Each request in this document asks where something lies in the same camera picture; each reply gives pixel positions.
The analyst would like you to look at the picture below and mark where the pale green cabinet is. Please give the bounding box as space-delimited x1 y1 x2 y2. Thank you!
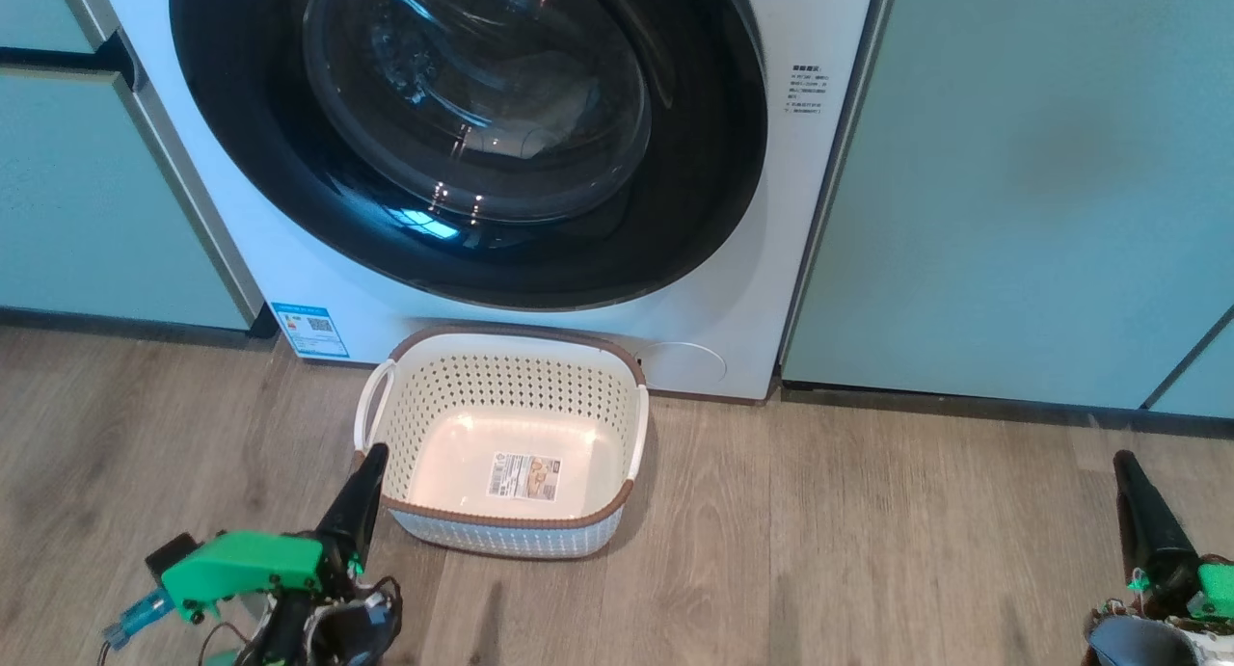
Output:
0 0 282 347
777 0 1234 428

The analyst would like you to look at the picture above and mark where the blue energy label sticker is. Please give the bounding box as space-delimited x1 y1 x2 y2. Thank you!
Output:
269 302 351 360

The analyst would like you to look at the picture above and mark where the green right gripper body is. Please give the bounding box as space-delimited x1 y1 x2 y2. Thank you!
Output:
1127 561 1234 622

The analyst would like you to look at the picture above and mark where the small black text label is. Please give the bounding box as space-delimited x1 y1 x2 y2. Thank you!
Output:
782 64 826 119

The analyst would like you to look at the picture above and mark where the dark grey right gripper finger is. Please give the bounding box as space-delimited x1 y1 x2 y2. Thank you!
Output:
1113 449 1202 591

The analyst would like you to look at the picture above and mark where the cream perforated laundry basket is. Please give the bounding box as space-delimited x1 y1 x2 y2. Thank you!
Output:
352 325 652 561

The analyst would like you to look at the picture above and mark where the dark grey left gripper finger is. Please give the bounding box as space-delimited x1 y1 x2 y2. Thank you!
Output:
315 441 390 576

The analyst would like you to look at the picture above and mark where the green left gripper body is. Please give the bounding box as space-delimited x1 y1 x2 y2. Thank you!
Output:
158 531 366 625

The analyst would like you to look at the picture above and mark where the round black glass washer door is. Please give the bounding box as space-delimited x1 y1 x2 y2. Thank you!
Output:
169 0 770 313

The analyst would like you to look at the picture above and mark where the paper label inside basket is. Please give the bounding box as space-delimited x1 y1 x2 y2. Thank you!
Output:
486 451 563 503

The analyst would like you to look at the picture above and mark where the white front-load washing machine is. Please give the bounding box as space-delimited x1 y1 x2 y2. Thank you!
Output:
92 0 884 403

